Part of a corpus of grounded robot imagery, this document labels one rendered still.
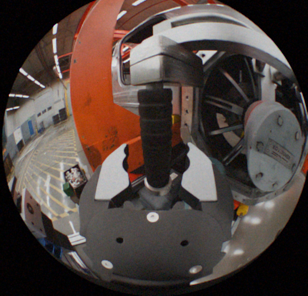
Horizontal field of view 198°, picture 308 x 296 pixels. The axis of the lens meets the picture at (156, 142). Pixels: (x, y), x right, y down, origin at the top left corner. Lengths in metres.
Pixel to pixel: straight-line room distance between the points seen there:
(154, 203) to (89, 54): 0.70
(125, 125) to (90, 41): 0.42
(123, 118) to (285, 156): 0.49
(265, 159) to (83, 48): 0.52
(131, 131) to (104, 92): 0.22
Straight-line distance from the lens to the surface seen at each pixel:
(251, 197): 0.43
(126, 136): 0.46
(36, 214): 0.40
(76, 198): 0.44
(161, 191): 0.16
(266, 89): 0.30
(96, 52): 0.42
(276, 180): 0.19
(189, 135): 0.34
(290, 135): 0.16
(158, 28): 0.16
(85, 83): 0.37
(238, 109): 0.38
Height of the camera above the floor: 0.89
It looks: 29 degrees down
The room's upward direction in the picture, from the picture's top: 2 degrees counter-clockwise
